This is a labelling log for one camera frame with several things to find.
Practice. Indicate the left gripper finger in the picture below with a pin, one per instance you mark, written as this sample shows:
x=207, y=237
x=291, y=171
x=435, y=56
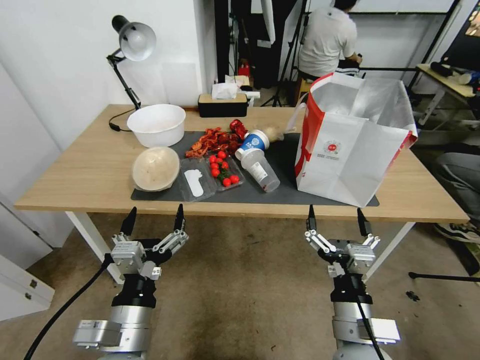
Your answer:
x=180, y=221
x=128, y=223

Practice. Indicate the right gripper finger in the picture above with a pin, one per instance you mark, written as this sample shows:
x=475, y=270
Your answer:
x=312, y=221
x=363, y=223

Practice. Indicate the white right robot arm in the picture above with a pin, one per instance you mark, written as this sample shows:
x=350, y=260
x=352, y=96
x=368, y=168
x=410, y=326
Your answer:
x=352, y=322

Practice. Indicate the white red food delivery bag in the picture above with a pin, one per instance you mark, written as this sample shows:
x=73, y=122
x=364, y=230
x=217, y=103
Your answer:
x=337, y=157

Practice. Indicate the dark grey table mat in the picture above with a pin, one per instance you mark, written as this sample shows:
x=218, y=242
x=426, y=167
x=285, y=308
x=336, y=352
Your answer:
x=287, y=183

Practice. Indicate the translucent beige bowl lid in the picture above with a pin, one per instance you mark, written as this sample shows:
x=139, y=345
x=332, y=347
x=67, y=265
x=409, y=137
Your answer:
x=155, y=168

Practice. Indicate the wooden table with white legs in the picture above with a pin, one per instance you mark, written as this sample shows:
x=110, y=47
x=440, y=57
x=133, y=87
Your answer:
x=93, y=168

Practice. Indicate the clear box of cherry tomatoes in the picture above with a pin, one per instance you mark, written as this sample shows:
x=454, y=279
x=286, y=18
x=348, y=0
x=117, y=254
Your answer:
x=223, y=170

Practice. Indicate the clear plastic cup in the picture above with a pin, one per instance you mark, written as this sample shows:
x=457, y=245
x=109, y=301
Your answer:
x=260, y=170

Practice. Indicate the red crayfish shells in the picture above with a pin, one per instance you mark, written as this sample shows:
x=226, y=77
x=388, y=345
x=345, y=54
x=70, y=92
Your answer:
x=210, y=142

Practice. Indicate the black stand leg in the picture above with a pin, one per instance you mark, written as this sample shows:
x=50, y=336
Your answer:
x=442, y=277

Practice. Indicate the crumpled clear plastic wrap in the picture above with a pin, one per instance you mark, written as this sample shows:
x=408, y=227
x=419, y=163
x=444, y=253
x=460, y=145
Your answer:
x=275, y=133

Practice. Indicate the black white sneaker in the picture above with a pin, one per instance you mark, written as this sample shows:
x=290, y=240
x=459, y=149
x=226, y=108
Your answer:
x=459, y=231

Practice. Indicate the blue white paper cup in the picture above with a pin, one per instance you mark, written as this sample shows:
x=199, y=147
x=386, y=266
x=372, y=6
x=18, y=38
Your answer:
x=255, y=142

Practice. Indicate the white plastic bowl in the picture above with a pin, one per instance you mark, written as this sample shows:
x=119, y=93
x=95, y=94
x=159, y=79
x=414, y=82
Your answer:
x=157, y=125

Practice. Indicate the person's leg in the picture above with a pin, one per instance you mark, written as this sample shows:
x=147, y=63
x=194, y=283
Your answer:
x=461, y=176

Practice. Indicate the white cabinet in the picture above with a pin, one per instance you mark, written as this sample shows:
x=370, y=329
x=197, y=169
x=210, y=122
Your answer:
x=18, y=232

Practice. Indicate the crushed red can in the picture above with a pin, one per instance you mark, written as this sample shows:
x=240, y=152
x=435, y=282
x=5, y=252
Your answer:
x=237, y=126

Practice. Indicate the black tissue box wooden lid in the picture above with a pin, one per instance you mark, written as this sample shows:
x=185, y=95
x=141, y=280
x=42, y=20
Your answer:
x=223, y=107

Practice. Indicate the wooden stool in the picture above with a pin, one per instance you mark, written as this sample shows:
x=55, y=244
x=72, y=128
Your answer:
x=302, y=92

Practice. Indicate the white tissue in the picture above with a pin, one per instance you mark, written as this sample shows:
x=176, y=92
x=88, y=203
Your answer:
x=224, y=91

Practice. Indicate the small white box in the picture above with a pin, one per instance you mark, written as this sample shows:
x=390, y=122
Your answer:
x=253, y=95

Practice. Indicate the wooden side table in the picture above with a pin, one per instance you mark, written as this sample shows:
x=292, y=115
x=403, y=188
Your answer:
x=442, y=84

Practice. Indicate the red package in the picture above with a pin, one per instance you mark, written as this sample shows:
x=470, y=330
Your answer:
x=245, y=70

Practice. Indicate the black tripod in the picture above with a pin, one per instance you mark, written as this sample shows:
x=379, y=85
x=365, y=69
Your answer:
x=290, y=52

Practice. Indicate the person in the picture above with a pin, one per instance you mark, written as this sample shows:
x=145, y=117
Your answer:
x=326, y=41

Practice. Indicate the grey black desk lamp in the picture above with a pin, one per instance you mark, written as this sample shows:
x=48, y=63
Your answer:
x=137, y=39

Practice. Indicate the black monitor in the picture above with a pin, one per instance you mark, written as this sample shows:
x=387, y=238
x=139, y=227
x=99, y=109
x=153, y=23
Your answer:
x=465, y=37

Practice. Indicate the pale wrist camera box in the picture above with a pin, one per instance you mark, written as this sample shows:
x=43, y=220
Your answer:
x=360, y=255
x=127, y=255

